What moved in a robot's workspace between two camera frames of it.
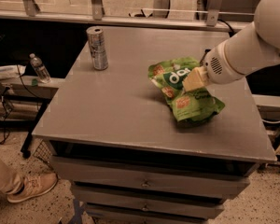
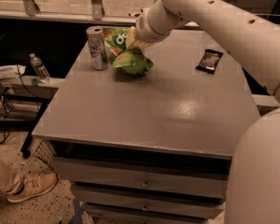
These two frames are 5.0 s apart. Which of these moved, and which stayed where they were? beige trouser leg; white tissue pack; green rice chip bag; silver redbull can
Moved: green rice chip bag
Stayed: silver redbull can; beige trouser leg; white tissue pack
